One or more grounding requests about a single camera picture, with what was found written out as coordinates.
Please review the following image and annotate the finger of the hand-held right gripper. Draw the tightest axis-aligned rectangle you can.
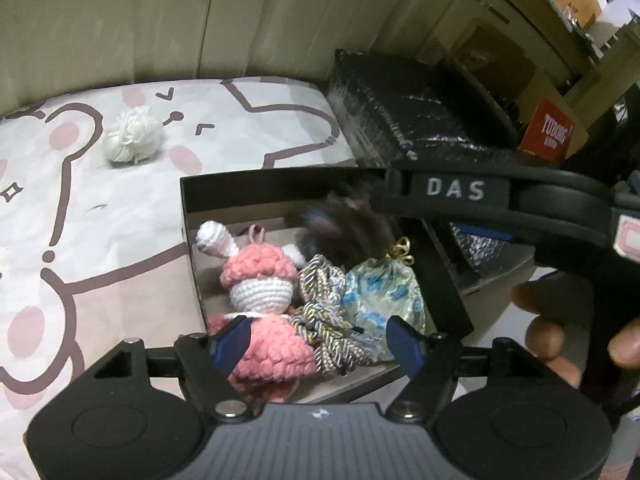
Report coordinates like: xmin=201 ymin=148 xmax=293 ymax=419
xmin=369 ymin=167 xmax=522 ymax=218
xmin=451 ymin=224 xmax=537 ymax=252

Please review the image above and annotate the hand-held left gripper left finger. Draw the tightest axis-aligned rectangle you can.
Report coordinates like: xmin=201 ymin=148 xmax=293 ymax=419
xmin=92 ymin=316 xmax=262 ymax=422

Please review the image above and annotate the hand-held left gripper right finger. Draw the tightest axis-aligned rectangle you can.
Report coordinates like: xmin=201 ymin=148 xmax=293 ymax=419
xmin=386 ymin=315 xmax=551 ymax=422

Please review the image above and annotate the pink crochet doll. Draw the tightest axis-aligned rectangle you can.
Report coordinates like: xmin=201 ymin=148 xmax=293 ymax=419
xmin=207 ymin=312 xmax=318 ymax=403

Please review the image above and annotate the floral drawstring pouch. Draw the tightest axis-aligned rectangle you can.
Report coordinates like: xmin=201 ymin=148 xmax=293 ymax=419
xmin=344 ymin=239 xmax=427 ymax=362

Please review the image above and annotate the pink white crochet bunny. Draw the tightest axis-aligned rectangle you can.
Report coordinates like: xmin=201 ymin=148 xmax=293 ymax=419
xmin=196 ymin=220 xmax=307 ymax=317

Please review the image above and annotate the braided rope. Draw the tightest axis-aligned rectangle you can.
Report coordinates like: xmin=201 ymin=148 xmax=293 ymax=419
xmin=291 ymin=254 xmax=397 ymax=380

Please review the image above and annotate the dark fluffy pompom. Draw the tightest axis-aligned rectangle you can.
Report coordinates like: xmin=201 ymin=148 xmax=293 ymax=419
xmin=320 ymin=191 xmax=398 ymax=267

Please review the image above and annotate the black cardboard box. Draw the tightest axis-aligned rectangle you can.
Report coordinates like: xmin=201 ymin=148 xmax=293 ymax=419
xmin=179 ymin=164 xmax=476 ymax=407

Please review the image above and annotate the white yarn ball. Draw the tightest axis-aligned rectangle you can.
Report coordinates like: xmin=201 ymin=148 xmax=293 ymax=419
xmin=103 ymin=104 xmax=165 ymax=165

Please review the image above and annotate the person's right hand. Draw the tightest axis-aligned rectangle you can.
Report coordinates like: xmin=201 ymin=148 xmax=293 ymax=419
xmin=512 ymin=281 xmax=640 ymax=389

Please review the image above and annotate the white bubble wrap sheet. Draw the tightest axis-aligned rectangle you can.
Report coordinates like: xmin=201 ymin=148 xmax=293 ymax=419
xmin=449 ymin=224 xmax=537 ymax=297

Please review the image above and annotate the black wrapped package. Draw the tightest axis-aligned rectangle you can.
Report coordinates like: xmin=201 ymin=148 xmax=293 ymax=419
xmin=327 ymin=48 xmax=522 ymax=162

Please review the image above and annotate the red beer box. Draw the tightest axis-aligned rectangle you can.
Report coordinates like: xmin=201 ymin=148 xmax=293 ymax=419
xmin=517 ymin=98 xmax=577 ymax=162

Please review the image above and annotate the red Tuborg cardboard box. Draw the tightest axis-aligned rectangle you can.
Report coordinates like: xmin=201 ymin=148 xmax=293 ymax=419
xmin=449 ymin=54 xmax=592 ymax=162

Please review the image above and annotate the printed blanket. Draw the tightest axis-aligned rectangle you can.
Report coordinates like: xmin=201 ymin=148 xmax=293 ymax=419
xmin=0 ymin=77 xmax=362 ymax=480

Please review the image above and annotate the metal cabinet handle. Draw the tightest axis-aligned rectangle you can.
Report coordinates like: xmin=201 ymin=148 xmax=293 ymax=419
xmin=474 ymin=0 xmax=512 ymax=24

